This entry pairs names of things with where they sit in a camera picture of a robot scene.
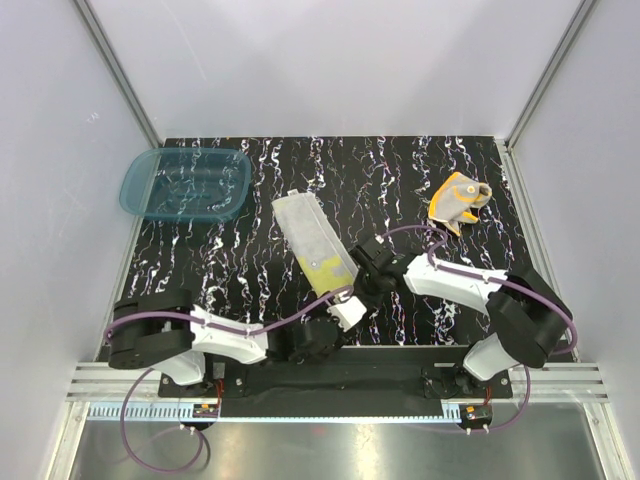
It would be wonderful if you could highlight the grey yellow frog towel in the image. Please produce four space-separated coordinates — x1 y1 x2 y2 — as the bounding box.
272 191 358 296

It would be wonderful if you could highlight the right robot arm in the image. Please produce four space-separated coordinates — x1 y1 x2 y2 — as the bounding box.
350 237 576 397

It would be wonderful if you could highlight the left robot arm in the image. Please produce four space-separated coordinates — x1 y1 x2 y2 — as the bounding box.
104 289 352 396

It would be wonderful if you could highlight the grey orange crumpled towel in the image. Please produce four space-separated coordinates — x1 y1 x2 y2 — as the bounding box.
428 172 493 237

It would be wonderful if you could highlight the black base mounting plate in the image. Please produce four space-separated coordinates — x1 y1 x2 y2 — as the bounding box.
158 346 513 422

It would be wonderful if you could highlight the left orange connector box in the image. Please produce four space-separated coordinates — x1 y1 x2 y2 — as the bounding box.
192 403 220 418

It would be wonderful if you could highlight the orange connector box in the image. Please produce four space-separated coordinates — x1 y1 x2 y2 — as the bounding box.
192 403 220 418
461 404 493 428

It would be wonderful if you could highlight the right orange connector box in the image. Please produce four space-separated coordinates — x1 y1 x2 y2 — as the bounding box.
461 404 493 428

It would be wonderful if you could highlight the blue transparent plastic container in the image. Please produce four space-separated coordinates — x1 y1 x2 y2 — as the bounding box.
119 147 252 223

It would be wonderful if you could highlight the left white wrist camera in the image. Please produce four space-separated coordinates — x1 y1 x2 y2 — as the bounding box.
328 296 367 332

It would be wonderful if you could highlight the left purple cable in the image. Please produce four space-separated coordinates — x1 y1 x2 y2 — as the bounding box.
104 287 354 474

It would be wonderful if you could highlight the aluminium frame rail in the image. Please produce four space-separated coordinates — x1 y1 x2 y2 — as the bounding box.
66 363 609 424

